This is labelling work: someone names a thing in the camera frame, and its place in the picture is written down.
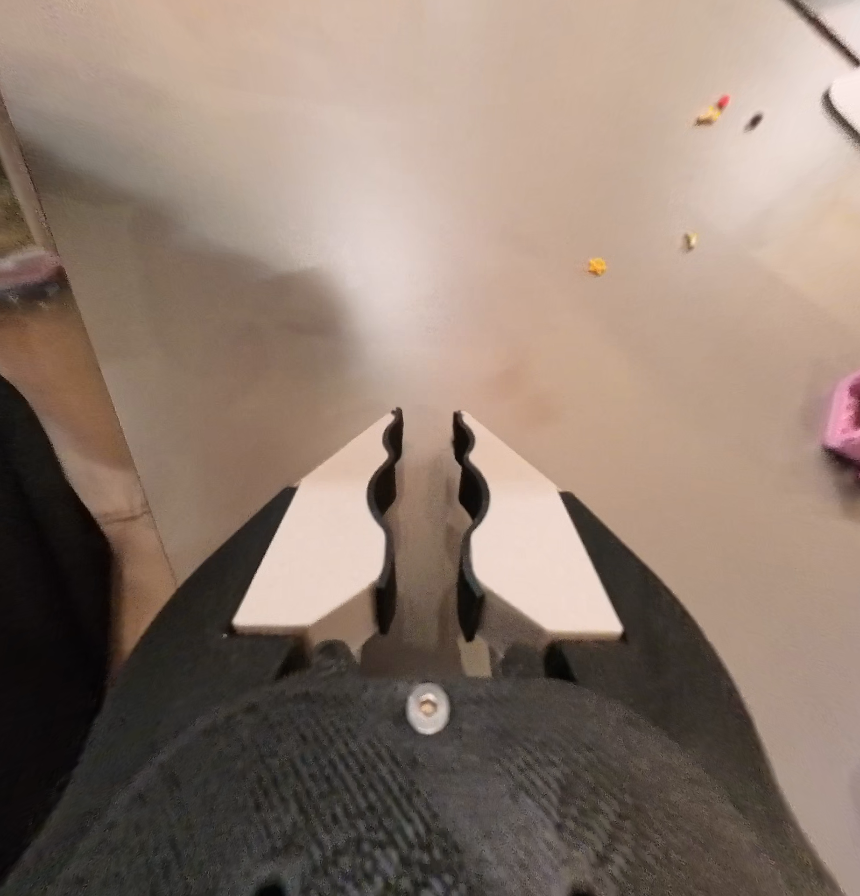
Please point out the white book stand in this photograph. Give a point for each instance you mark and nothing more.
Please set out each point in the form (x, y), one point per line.
(854, 115)

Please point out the black jacket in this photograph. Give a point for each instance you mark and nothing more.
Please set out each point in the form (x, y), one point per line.
(31, 630)

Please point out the pink brick figure pot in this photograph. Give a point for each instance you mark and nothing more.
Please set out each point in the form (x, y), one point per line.
(854, 430)

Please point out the yellow star flower piece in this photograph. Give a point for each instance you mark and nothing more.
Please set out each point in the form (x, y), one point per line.
(597, 266)

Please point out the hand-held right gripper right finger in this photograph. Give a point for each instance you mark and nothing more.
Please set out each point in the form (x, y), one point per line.
(542, 567)

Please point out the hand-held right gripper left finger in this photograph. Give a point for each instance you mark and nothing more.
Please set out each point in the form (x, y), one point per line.
(311, 560)

